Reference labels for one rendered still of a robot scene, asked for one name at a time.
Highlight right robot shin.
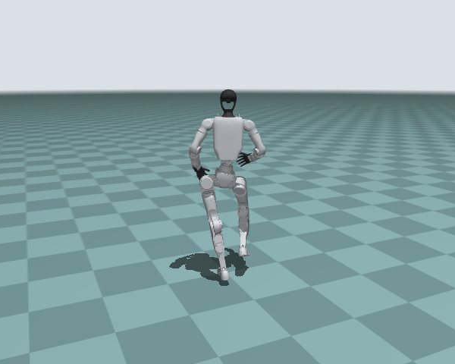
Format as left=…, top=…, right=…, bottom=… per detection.
left=239, top=207, right=249, bottom=248

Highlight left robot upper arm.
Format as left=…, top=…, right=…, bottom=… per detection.
left=189, top=118, right=214, bottom=155

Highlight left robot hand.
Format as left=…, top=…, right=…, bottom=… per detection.
left=193, top=166, right=210, bottom=180

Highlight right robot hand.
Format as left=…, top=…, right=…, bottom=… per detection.
left=237, top=152, right=253, bottom=167

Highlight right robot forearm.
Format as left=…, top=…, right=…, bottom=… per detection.
left=247, top=150, right=266, bottom=162

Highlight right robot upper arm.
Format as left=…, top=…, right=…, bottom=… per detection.
left=243, top=119, right=266, bottom=156

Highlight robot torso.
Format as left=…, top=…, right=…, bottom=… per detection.
left=212, top=115, right=243, bottom=189

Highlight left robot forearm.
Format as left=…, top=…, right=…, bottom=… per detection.
left=189, top=149, right=201, bottom=170

